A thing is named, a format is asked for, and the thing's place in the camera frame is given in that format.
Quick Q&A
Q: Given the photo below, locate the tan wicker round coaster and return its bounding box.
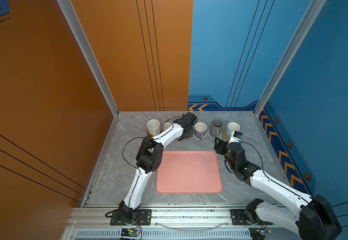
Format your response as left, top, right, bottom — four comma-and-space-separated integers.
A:
222, 134, 229, 141

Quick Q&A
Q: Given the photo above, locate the circuit board right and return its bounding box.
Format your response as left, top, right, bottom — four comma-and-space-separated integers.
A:
249, 228, 272, 240

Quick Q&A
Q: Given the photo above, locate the green circuit board left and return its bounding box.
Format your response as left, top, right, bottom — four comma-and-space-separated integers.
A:
121, 229, 141, 240

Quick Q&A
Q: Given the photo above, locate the grey green mug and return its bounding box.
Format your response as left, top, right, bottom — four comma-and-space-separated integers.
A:
209, 119, 224, 138

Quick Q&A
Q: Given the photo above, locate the aluminium front rail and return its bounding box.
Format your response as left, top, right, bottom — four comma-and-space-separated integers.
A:
62, 205, 300, 240

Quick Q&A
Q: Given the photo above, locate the light blue mug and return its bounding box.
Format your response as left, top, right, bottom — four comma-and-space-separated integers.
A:
226, 122, 240, 140

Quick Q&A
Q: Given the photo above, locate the blue grey woven coaster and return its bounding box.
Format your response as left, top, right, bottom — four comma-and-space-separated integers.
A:
207, 132, 220, 140

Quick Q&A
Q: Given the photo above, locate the pink rectangular tray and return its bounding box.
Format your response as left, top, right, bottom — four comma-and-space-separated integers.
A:
156, 151, 223, 194

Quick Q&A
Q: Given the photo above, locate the aluminium corner post left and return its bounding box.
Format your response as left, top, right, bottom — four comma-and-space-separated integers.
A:
57, 0, 119, 117

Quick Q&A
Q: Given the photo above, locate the plain brown round coaster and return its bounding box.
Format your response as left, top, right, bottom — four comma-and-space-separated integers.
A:
147, 131, 153, 138

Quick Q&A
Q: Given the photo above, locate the aluminium corner post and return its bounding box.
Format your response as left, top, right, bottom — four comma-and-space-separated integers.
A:
57, 0, 119, 117
254, 0, 326, 117

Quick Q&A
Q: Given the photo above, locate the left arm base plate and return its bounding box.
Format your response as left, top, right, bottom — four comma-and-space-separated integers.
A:
110, 209, 152, 226

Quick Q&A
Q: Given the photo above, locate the purple mug white inside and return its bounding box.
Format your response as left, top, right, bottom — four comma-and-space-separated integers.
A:
193, 122, 207, 140

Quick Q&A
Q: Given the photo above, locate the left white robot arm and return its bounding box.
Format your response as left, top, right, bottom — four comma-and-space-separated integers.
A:
116, 112, 198, 225

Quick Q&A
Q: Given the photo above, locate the aluminium corner post right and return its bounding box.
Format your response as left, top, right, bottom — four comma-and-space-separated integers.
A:
254, 0, 326, 117

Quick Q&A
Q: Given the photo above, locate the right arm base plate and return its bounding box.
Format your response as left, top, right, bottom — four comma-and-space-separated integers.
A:
230, 209, 273, 226

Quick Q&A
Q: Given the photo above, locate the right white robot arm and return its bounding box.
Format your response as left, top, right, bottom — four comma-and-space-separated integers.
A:
214, 137, 343, 240

